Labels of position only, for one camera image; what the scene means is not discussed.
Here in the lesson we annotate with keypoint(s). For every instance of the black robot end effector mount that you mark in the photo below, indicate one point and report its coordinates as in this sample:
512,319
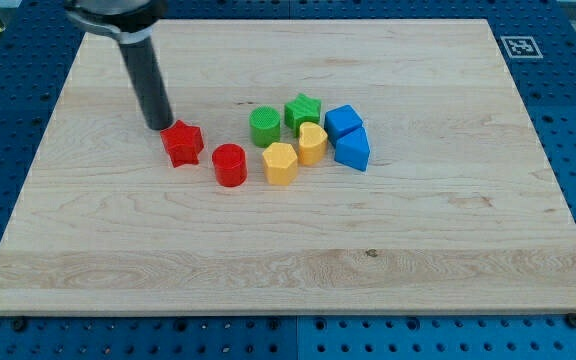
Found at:
125,21

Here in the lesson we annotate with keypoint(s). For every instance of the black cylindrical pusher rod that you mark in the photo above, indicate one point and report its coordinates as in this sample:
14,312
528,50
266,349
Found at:
143,68

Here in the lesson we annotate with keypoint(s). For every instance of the red star block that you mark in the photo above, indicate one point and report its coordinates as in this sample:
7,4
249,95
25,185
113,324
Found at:
183,143

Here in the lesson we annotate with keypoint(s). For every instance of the green star block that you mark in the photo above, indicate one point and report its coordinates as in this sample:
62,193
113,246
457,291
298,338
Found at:
300,110

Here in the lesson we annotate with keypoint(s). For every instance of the blue triangle block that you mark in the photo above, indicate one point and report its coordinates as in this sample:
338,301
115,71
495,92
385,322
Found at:
353,149

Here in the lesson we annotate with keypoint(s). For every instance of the red cylinder block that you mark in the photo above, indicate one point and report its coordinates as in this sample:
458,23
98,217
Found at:
229,162

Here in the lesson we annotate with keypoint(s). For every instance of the green cylinder block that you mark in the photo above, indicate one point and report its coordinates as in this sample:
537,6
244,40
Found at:
264,125

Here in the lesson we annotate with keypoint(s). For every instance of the yellow hexagon block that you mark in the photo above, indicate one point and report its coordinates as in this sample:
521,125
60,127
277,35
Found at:
280,163

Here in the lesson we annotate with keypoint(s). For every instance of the yellow heart block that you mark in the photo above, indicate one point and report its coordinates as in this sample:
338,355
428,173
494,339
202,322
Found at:
312,143

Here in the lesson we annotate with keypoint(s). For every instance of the blue cube block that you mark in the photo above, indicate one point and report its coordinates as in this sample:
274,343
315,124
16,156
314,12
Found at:
341,121

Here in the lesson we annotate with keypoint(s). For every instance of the wooden board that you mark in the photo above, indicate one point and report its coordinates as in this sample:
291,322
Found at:
458,211

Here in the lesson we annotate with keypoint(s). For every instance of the white fiducial marker tag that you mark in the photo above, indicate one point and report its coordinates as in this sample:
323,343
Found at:
521,47

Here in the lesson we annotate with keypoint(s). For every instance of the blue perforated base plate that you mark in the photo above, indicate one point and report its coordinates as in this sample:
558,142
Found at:
37,50

